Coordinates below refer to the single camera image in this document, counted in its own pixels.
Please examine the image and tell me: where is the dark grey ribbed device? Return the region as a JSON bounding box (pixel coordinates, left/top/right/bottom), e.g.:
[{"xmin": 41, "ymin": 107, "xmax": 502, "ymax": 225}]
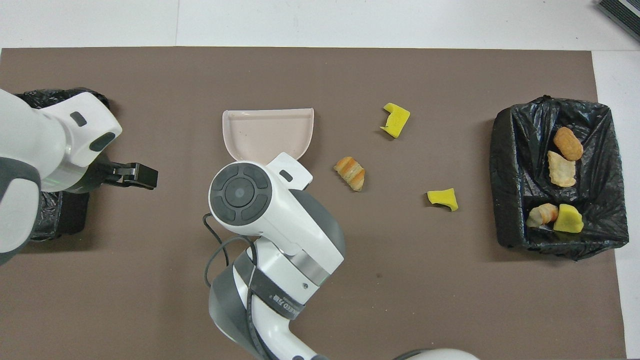
[{"xmin": 595, "ymin": 0, "xmax": 640, "ymax": 43}]

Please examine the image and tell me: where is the striped toy croissant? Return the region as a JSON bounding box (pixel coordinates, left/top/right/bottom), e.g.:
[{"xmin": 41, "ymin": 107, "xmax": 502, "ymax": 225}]
[{"xmin": 334, "ymin": 156, "xmax": 366, "ymax": 192}]

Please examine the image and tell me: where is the notched yellow sponge piece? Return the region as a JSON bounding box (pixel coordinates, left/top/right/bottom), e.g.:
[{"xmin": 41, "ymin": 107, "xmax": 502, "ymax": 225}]
[{"xmin": 379, "ymin": 102, "xmax": 411, "ymax": 139}]

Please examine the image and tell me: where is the beige plastic dustpan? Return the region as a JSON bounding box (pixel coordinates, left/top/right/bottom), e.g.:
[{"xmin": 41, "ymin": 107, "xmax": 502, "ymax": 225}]
[{"xmin": 222, "ymin": 108, "xmax": 315, "ymax": 164}]

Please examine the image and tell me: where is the small yellow sponge piece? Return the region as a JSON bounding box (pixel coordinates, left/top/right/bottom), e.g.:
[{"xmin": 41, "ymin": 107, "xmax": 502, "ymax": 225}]
[{"xmin": 427, "ymin": 188, "xmax": 459, "ymax": 212}]

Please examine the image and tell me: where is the brown table mat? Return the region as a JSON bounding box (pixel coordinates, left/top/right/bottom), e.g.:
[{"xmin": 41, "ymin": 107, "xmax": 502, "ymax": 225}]
[{"xmin": 0, "ymin": 47, "xmax": 627, "ymax": 360}]

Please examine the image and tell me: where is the black bag lined bin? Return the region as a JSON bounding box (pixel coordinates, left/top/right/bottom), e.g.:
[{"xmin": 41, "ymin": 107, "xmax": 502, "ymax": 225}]
[
  {"xmin": 489, "ymin": 96, "xmax": 630, "ymax": 262},
  {"xmin": 14, "ymin": 88, "xmax": 111, "ymax": 242}
]

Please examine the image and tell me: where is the pale toy dumpling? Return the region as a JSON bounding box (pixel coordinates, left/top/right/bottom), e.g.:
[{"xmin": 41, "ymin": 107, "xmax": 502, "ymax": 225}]
[{"xmin": 526, "ymin": 202, "xmax": 560, "ymax": 229}]

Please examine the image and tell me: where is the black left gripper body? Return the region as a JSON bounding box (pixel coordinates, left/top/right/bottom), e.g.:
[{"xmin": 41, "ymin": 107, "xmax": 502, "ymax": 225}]
[{"xmin": 75, "ymin": 159, "xmax": 126, "ymax": 193}]

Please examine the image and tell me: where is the brown fried nugget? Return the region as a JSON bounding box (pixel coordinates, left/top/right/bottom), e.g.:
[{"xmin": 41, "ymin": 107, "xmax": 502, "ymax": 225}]
[{"xmin": 553, "ymin": 126, "xmax": 584, "ymax": 162}]

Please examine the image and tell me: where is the pale bread chunk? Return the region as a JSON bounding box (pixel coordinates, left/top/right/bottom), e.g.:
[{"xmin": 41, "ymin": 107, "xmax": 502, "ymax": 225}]
[{"xmin": 547, "ymin": 150, "xmax": 577, "ymax": 188}]

